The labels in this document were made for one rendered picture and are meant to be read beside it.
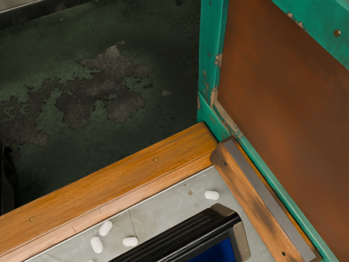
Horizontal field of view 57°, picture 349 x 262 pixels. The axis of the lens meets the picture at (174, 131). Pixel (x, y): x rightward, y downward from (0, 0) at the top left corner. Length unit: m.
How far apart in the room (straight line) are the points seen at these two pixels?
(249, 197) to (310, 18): 0.40
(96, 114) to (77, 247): 1.18
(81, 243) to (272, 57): 0.56
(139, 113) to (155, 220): 1.12
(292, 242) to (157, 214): 0.30
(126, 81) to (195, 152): 1.23
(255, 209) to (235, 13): 0.38
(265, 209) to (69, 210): 0.43
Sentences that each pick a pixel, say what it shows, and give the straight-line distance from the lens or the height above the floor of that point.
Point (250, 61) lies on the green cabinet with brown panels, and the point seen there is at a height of 1.07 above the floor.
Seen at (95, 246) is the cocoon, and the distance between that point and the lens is 0.76.
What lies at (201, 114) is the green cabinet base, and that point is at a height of 0.77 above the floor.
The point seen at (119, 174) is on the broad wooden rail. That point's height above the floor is 0.76.
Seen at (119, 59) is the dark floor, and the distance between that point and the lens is 2.12.
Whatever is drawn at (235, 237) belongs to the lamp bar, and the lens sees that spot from 0.40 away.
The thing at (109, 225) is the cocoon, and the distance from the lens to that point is 0.77.
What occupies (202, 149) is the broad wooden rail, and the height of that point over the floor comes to 0.76.
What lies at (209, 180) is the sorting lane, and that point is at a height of 0.74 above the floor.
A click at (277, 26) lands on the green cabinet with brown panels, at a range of 0.49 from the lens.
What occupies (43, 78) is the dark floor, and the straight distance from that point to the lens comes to 2.16.
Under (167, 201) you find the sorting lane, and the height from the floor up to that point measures 0.74.
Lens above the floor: 1.48
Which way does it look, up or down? 58 degrees down
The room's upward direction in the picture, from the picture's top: 4 degrees counter-clockwise
